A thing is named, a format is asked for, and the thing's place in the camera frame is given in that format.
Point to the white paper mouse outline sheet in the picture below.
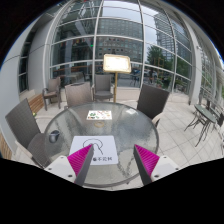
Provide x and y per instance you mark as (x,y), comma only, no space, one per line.
(105,152)

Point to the right dark wicker chair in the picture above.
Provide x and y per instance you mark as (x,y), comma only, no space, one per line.
(152,101)

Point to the gold framed menu stand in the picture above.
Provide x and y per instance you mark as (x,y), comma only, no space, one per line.
(116,64)

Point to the round glass table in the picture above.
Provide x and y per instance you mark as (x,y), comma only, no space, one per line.
(113,130)

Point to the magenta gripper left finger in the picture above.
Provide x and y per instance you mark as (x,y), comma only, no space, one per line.
(73,168)

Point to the left near wicker chair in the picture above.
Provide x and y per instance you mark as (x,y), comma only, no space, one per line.
(27,133)

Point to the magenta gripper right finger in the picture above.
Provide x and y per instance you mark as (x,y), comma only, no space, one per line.
(151,166)

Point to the far centre wicker chair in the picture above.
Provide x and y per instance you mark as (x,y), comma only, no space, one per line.
(102,87)

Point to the colourful menu card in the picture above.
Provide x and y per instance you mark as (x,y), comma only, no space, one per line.
(99,115)

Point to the wooden bench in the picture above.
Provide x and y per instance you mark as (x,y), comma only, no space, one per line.
(36,103)

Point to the far left wicker chair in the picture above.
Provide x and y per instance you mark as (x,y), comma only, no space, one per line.
(52,91)

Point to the grey wicker chair behind table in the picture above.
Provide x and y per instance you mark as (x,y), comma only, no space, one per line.
(78,93)

